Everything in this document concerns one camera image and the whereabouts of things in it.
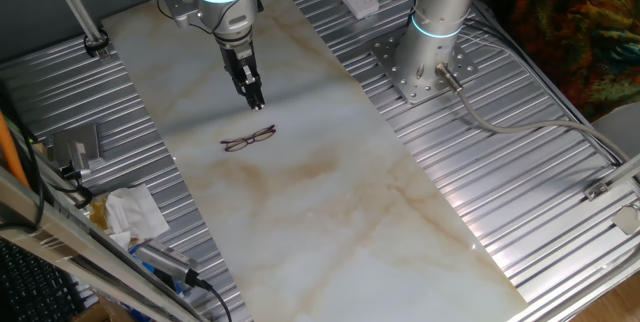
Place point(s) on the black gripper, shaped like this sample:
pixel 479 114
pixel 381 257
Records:
pixel 240 67

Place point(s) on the dark red framed glasses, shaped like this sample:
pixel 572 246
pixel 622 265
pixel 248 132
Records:
pixel 263 134

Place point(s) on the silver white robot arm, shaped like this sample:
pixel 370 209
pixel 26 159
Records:
pixel 435 12

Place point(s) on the marble pattern mat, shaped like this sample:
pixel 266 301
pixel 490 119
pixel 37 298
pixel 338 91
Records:
pixel 325 212

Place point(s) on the black pole base clamp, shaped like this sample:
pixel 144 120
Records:
pixel 96 42

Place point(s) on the crumpled white tissue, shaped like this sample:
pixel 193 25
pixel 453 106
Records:
pixel 135 212

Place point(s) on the grey flat metal box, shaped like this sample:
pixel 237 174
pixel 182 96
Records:
pixel 82 139

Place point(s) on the yellow crumpled wrapper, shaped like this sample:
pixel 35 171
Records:
pixel 98 214

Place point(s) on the orange pole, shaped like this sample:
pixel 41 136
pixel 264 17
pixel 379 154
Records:
pixel 10 149

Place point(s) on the brown cardboard box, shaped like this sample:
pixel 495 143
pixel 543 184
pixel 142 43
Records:
pixel 100 312

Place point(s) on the black keyboard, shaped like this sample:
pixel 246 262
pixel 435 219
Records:
pixel 30 287

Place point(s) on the colourful patterned cloth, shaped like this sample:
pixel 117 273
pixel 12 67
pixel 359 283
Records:
pixel 575 27

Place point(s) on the pale grey round object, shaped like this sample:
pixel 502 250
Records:
pixel 620 129

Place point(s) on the aluminium corner strut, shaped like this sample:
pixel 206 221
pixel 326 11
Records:
pixel 625 172

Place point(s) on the silver metal tag plate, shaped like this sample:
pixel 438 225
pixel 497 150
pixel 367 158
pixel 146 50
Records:
pixel 627 219

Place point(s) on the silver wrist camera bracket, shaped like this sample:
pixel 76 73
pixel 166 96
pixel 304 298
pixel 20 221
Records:
pixel 175 4

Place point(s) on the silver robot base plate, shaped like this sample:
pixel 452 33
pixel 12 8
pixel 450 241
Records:
pixel 385 54

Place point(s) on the silver finned camera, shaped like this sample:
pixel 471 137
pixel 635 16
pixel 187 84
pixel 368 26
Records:
pixel 165 259

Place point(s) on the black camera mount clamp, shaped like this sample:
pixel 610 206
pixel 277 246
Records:
pixel 75 173

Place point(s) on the aluminium frame pole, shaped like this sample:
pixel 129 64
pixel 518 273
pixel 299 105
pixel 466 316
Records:
pixel 75 4

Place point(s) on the aluminium frame rail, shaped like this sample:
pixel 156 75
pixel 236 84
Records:
pixel 75 249

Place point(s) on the metal corner bracket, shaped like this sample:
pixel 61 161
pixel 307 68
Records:
pixel 596 191

